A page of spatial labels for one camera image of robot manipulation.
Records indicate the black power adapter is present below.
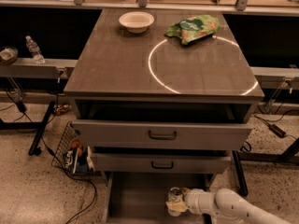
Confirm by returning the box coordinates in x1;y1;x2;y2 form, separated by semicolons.
269;124;286;138

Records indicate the grey middle drawer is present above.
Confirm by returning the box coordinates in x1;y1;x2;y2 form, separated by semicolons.
91;153;231;174

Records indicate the black table leg left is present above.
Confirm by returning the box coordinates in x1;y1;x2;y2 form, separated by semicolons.
0;101;55;156

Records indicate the grey side shelf left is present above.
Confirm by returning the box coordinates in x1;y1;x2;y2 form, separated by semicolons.
0;58;77;79

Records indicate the grey drawer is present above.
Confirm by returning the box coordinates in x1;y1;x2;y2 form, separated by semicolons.
91;153;231;174
72;120;251;150
102;172;212;224

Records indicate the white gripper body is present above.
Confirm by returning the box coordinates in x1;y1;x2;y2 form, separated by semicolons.
184;189;205;215

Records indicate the black table leg right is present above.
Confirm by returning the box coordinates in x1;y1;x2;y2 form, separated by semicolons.
232;136;299;197

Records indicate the black table leg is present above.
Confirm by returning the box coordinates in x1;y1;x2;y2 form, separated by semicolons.
0;101;55;156
232;136;299;197

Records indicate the green chip bag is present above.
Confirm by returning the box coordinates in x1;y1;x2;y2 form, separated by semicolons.
164;15;220;45

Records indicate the green 7up soda can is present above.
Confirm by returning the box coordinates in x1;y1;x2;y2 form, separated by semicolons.
168;187;182;217

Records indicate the wire basket with items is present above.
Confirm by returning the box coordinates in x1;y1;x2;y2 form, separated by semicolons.
51;122;95;175

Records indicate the white paper bowl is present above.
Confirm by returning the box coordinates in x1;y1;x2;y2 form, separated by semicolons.
119;11;154;34

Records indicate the clear plastic water bottle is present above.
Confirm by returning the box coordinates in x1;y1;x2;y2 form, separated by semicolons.
25;35;45;64

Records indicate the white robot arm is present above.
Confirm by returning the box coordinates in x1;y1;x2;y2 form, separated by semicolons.
165;187;291;224

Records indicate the small bowl on shelf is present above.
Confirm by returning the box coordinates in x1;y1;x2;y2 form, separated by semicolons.
0;47;18;65

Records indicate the grey drawer cabinet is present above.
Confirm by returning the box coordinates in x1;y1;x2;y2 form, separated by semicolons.
64;8;263;118

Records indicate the black floor cable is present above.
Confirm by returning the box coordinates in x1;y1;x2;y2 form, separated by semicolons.
3;89;98;224

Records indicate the grey bottom drawer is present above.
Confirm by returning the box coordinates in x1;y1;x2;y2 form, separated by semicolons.
102;172;212;224

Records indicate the grey top drawer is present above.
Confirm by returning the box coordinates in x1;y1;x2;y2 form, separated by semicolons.
72;120;251;150

